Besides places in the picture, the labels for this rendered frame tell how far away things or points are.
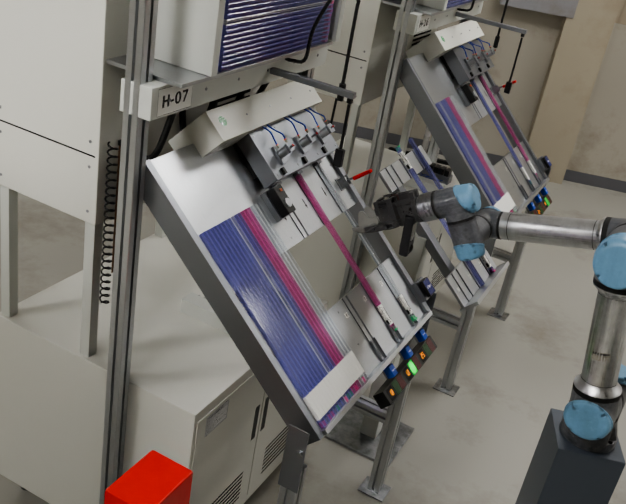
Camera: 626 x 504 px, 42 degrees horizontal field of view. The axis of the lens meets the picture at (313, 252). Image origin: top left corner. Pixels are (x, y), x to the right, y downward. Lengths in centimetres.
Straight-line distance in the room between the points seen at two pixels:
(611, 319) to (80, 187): 127
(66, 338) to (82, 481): 42
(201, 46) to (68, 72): 30
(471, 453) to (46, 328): 159
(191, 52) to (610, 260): 104
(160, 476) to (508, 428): 192
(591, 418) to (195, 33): 129
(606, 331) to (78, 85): 133
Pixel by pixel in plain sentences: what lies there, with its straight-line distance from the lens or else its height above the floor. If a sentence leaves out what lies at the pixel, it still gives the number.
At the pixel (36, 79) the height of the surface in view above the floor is 130.
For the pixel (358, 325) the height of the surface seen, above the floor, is 79.
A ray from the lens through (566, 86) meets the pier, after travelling 574.
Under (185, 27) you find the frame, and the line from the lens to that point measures 179.
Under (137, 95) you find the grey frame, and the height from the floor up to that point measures 136.
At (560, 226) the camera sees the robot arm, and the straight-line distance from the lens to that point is 216.
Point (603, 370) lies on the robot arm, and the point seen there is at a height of 85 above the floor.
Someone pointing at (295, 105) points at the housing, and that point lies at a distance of 219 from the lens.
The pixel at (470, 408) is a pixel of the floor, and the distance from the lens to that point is 331.
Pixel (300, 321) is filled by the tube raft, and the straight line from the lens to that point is 191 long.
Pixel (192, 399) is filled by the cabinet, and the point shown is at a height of 62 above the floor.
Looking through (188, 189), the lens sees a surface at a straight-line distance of 186.
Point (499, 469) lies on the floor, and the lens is 308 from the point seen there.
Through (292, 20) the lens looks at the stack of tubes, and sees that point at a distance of 205.
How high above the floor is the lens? 188
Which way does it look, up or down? 27 degrees down
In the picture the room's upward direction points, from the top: 11 degrees clockwise
